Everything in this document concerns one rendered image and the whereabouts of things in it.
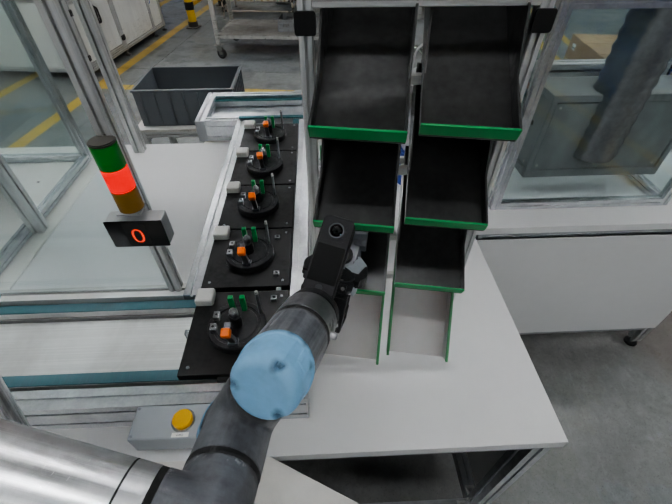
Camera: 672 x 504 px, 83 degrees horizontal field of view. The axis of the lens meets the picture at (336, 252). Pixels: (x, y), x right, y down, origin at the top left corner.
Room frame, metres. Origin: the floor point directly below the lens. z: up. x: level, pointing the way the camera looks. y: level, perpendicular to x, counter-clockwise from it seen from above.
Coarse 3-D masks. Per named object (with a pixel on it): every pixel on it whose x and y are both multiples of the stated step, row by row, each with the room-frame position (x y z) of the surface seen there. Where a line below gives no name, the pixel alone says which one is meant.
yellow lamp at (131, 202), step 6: (132, 192) 0.64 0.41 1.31; (138, 192) 0.66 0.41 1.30; (114, 198) 0.63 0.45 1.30; (120, 198) 0.63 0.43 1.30; (126, 198) 0.63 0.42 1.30; (132, 198) 0.64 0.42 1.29; (138, 198) 0.65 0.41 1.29; (120, 204) 0.63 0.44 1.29; (126, 204) 0.63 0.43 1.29; (132, 204) 0.63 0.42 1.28; (138, 204) 0.64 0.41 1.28; (120, 210) 0.63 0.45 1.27; (126, 210) 0.63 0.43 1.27; (132, 210) 0.63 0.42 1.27; (138, 210) 0.64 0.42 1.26
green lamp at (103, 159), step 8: (96, 152) 0.63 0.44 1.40; (104, 152) 0.63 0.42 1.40; (112, 152) 0.64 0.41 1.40; (120, 152) 0.65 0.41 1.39; (96, 160) 0.63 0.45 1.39; (104, 160) 0.63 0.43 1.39; (112, 160) 0.63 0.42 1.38; (120, 160) 0.64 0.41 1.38; (104, 168) 0.63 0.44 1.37; (112, 168) 0.63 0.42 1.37; (120, 168) 0.64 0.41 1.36
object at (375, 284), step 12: (372, 240) 0.57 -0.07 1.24; (384, 240) 0.57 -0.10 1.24; (372, 252) 0.55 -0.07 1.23; (384, 252) 0.55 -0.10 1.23; (372, 264) 0.53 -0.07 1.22; (384, 264) 0.52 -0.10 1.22; (372, 276) 0.50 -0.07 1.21; (384, 276) 0.49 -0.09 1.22; (360, 288) 0.48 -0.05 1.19; (372, 288) 0.48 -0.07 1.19; (384, 288) 0.47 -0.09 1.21
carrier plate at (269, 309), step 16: (224, 304) 0.62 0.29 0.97; (256, 304) 0.62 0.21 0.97; (272, 304) 0.62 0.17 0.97; (192, 320) 0.57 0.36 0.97; (208, 320) 0.57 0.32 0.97; (192, 336) 0.52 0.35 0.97; (192, 352) 0.48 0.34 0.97; (208, 352) 0.48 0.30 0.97; (192, 368) 0.44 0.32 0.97; (208, 368) 0.44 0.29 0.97; (224, 368) 0.44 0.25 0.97
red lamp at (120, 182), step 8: (128, 168) 0.66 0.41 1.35; (104, 176) 0.63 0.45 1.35; (112, 176) 0.63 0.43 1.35; (120, 176) 0.63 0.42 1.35; (128, 176) 0.65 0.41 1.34; (112, 184) 0.63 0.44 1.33; (120, 184) 0.63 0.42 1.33; (128, 184) 0.64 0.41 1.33; (112, 192) 0.63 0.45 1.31; (120, 192) 0.63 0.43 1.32
